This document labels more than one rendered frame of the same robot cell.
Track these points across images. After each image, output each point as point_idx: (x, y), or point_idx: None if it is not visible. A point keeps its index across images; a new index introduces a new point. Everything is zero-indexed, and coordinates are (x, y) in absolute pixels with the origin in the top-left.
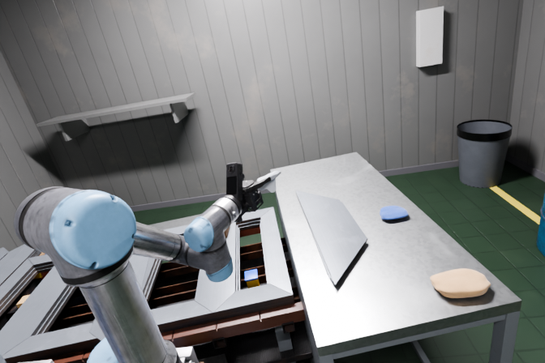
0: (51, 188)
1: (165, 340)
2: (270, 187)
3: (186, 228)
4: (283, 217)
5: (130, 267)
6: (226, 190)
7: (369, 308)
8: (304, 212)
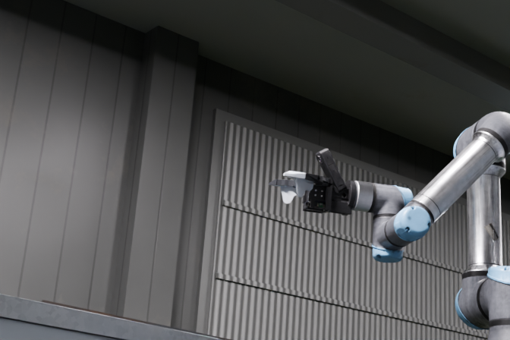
0: (493, 112)
1: (467, 269)
2: (291, 196)
3: (410, 190)
4: (135, 322)
5: None
6: (341, 177)
7: None
8: (117, 316)
